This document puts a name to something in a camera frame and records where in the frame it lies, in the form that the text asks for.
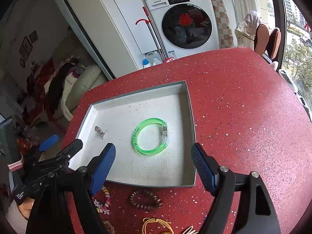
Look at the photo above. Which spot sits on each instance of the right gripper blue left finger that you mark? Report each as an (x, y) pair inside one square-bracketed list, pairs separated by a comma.
[(88, 180)]

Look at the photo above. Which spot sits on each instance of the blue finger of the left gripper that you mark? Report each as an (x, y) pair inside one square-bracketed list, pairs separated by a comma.
[(48, 143), (70, 150)]

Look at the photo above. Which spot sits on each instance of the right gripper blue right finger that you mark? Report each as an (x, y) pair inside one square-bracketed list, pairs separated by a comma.
[(216, 179)]

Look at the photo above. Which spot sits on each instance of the beige thin hair clip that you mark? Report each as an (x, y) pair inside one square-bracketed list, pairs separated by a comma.
[(190, 230)]

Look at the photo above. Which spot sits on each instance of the blue cap detergent bottle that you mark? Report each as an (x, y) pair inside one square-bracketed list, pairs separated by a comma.
[(146, 63)]

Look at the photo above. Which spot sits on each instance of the checkered hanging towel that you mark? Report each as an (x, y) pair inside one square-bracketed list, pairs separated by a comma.
[(225, 33)]

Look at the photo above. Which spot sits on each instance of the silver heart earring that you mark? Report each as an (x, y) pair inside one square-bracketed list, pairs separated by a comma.
[(99, 132)]

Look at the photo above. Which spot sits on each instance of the pile of clothes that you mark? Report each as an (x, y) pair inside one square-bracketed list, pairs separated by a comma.
[(46, 85)]

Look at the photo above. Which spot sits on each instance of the grey shallow tray box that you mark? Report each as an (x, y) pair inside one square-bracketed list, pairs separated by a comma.
[(114, 121)]

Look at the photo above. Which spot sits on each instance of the green translucent bangle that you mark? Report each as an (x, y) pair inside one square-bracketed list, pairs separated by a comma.
[(150, 137)]

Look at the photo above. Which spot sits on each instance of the brown round chair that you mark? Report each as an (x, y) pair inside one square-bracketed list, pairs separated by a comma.
[(273, 43), (261, 39)]

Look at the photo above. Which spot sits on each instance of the red handled mop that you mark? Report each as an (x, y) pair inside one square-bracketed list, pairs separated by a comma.
[(153, 31)]

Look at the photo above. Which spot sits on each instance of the beige leather sofa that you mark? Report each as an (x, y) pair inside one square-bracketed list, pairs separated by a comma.
[(79, 80)]

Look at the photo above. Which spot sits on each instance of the white tall cabinet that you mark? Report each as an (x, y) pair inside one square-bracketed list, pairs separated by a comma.
[(117, 30)]

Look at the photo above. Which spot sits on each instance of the white front-load washing machine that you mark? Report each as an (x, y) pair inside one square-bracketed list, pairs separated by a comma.
[(186, 27)]

